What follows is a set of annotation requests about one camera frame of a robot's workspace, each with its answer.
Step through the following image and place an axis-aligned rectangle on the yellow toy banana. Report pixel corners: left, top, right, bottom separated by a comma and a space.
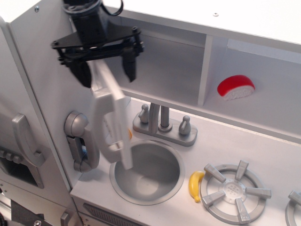
188, 171, 205, 203

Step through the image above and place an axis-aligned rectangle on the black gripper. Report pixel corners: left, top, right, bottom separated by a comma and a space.
52, 10, 144, 88

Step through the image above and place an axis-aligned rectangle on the grey fridge door handle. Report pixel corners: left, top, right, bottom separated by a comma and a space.
12, 113, 45, 167

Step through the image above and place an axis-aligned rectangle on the grey stove burner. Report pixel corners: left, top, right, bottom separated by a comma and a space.
285, 190, 301, 226
200, 160, 272, 225

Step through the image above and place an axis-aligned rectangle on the round silver sink basin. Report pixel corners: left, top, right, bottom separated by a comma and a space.
110, 140, 185, 205

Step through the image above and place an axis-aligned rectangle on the grey toy phone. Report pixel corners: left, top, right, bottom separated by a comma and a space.
64, 111, 100, 173

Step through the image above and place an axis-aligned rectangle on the red white toy cheese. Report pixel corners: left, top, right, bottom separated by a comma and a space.
217, 75, 255, 101

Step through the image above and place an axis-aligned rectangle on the grey ice dispenser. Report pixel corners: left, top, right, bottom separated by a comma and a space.
0, 147, 44, 189

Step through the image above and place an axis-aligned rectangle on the white microwave door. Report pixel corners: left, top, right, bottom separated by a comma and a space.
90, 60, 133, 170

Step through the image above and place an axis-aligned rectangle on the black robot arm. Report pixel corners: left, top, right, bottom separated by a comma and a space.
52, 0, 144, 88

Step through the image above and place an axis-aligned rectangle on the grey toy faucet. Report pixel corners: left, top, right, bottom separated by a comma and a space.
133, 103, 198, 147

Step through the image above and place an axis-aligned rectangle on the grey oven handle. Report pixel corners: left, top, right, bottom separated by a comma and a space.
60, 212, 71, 226

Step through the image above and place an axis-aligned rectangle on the white toy kitchen cabinet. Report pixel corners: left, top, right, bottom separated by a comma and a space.
0, 0, 301, 226

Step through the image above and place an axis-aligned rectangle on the yellow toy lemon half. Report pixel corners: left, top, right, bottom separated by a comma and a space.
127, 129, 133, 139

